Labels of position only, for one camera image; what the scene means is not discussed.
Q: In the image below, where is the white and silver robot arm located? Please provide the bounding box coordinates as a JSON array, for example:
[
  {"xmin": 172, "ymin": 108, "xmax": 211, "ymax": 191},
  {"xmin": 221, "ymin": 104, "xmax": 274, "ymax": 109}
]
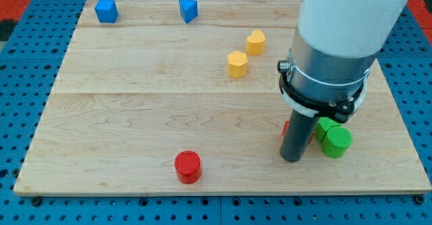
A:
[{"xmin": 277, "ymin": 0, "xmax": 407, "ymax": 123}]

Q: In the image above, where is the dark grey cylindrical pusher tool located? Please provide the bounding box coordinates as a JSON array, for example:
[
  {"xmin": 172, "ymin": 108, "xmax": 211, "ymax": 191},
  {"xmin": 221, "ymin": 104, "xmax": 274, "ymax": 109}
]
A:
[{"xmin": 279, "ymin": 110, "xmax": 319, "ymax": 162}]

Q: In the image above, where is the yellow heart block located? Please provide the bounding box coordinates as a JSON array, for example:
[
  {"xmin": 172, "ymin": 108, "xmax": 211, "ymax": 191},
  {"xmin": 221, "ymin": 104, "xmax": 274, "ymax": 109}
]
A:
[{"xmin": 246, "ymin": 30, "xmax": 266, "ymax": 55}]

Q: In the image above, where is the green cylinder block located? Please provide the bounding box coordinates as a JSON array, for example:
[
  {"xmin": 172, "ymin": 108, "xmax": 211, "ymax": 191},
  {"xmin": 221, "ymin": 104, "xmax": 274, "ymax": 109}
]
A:
[{"xmin": 321, "ymin": 126, "xmax": 353, "ymax": 158}]

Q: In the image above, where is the light wooden board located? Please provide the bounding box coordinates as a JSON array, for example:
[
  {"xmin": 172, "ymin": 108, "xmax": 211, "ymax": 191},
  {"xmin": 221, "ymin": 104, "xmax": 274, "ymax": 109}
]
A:
[{"xmin": 13, "ymin": 0, "xmax": 431, "ymax": 197}]

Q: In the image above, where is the blue triangular prism block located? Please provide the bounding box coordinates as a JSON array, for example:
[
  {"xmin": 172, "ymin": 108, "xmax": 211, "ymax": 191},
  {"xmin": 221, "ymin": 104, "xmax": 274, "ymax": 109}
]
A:
[{"xmin": 179, "ymin": 0, "xmax": 198, "ymax": 24}]

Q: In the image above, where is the yellow hexagon block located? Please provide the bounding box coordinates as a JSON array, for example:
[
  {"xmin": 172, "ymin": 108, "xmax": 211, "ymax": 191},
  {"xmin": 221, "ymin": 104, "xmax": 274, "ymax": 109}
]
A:
[{"xmin": 227, "ymin": 51, "xmax": 248, "ymax": 78}]

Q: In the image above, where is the red cylinder block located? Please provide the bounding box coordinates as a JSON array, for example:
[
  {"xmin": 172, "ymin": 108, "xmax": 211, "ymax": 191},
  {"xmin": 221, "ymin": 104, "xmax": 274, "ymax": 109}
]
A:
[{"xmin": 174, "ymin": 150, "xmax": 201, "ymax": 184}]

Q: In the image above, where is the blue cube block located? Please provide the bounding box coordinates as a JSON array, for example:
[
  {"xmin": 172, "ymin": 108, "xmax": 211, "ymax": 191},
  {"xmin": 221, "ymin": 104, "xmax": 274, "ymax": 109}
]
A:
[{"xmin": 94, "ymin": 0, "xmax": 118, "ymax": 24}]

